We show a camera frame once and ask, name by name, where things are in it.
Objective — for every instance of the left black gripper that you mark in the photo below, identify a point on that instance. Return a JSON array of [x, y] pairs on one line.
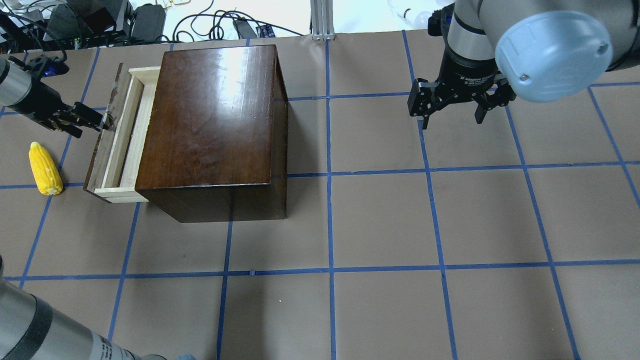
[[36, 99]]

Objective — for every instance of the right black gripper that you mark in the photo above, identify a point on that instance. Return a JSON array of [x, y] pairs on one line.
[[465, 75]]

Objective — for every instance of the light wood drawer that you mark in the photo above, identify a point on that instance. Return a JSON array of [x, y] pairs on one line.
[[113, 169]]

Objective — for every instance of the yellow corn cob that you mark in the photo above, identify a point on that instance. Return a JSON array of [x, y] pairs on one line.
[[46, 176]]

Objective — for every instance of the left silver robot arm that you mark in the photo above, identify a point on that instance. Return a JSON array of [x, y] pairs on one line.
[[31, 329]]

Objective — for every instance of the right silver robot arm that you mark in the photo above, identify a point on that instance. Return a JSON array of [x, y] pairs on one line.
[[538, 50]]

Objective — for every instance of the white light bulb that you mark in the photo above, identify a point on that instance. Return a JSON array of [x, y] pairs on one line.
[[416, 19]]

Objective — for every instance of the black power adapter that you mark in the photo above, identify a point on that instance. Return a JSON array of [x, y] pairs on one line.
[[148, 22]]

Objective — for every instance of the dark brown wooden cabinet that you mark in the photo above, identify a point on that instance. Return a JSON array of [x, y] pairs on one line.
[[216, 146]]

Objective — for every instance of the aluminium frame post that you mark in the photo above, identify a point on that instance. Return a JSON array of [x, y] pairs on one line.
[[322, 20]]

